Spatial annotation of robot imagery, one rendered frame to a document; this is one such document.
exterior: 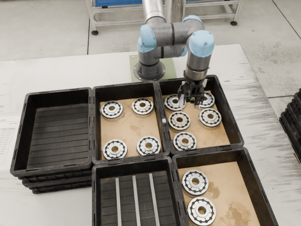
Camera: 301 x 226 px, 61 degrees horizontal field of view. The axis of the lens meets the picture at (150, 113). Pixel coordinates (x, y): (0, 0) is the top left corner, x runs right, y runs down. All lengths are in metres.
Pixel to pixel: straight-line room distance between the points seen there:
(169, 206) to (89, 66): 1.02
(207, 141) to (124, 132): 0.37
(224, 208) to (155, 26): 0.70
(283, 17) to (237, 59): 2.02
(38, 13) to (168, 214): 3.14
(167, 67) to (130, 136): 0.56
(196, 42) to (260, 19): 2.80
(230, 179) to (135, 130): 0.45
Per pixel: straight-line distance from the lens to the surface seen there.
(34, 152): 1.21
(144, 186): 1.04
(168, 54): 1.36
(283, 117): 2.14
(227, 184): 1.08
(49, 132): 1.24
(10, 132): 1.49
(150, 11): 0.93
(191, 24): 0.89
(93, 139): 1.04
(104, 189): 1.05
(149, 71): 1.43
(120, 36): 3.04
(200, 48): 0.79
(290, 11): 3.89
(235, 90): 1.56
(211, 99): 1.26
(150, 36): 0.86
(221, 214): 1.04
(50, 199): 1.24
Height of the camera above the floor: 1.80
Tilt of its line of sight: 53 degrees down
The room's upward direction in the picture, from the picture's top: straight up
